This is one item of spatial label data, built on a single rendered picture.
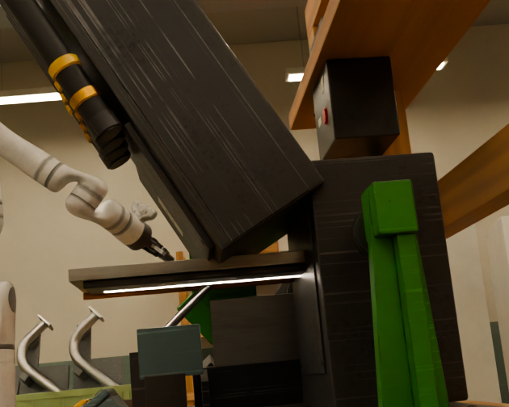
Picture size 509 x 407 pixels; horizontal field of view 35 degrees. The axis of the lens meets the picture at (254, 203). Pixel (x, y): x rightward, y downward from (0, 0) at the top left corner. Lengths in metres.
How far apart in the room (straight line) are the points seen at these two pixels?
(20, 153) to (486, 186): 1.09
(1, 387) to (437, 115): 7.75
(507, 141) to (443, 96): 8.10
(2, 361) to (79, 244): 6.88
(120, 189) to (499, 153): 7.71
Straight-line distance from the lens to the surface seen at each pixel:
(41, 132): 9.13
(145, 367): 1.22
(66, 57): 1.12
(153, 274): 1.16
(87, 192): 1.88
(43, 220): 8.88
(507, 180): 1.21
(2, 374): 1.90
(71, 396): 2.28
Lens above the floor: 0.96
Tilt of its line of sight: 12 degrees up
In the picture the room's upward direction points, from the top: 5 degrees counter-clockwise
